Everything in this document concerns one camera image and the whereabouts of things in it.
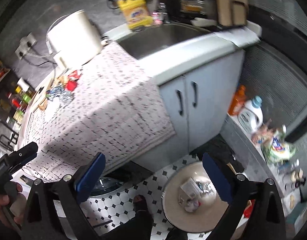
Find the red white paper wrapper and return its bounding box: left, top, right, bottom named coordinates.
left=64, top=70, right=82, bottom=92

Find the brown paper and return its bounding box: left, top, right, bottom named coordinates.
left=38, top=78, right=65, bottom=111

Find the beige trash bin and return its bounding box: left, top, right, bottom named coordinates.
left=162, top=161, right=228, bottom=233

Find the steel kitchen sink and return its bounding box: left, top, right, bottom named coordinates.
left=117, top=23, right=210, bottom=60

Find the person's left hand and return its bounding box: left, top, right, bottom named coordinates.
left=0, top=183, right=26, bottom=229

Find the green white refill pouch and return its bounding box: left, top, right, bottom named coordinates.
left=260, top=125, right=296, bottom=164

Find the white laundry detergent bottle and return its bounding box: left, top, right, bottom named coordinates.
left=238, top=96, right=263, bottom=134

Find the red label sauce bottle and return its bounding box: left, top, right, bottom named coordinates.
left=8, top=92, right=26, bottom=111

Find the green label oil bottle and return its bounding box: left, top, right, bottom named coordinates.
left=15, top=85, right=35, bottom=104

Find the orange bottle on floor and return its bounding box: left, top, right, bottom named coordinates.
left=228, top=85, right=246, bottom=116

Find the patterned white tablecloth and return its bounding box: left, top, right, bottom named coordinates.
left=22, top=42, right=175, bottom=182

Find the cream induction base unit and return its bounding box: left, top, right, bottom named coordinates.
left=30, top=77, right=54, bottom=107

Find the white cap spray bottle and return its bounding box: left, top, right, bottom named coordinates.
left=17, top=77, right=36, bottom=94

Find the cream air fryer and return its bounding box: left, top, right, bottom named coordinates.
left=46, top=10, right=102, bottom=68

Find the wooden cutting board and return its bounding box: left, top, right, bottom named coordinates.
left=216, top=0, right=249, bottom=28

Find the yellow detergent bottle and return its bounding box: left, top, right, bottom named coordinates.
left=117, top=0, right=153, bottom=30

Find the black wire shelf rack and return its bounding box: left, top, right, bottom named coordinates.
left=0, top=119, right=19, bottom=152

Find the black cabinet handle left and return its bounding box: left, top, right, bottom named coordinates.
left=176, top=90, right=184, bottom=116

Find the black cabinet handle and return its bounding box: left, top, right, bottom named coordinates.
left=191, top=81, right=198, bottom=108
left=176, top=90, right=184, bottom=116

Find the black cabinet handle right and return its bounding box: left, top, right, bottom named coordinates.
left=191, top=81, right=198, bottom=108

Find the black power cable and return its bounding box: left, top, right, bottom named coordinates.
left=23, top=43, right=59, bottom=68

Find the left wall socket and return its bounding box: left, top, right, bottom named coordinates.
left=15, top=45, right=28, bottom=60

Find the wall socket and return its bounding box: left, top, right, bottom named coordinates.
left=20, top=33, right=37, bottom=54
left=15, top=45, right=28, bottom=60

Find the right wall socket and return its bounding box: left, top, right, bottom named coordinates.
left=20, top=33, right=37, bottom=54

